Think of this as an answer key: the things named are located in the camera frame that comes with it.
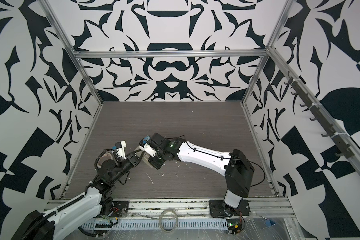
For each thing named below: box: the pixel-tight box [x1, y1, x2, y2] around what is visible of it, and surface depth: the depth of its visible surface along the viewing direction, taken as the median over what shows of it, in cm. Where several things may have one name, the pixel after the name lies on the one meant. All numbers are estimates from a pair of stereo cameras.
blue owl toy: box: [143, 135, 151, 144], surface depth 100 cm
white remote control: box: [134, 146, 154, 168], surface depth 77 cm
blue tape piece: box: [265, 219, 276, 227], surface depth 71 cm
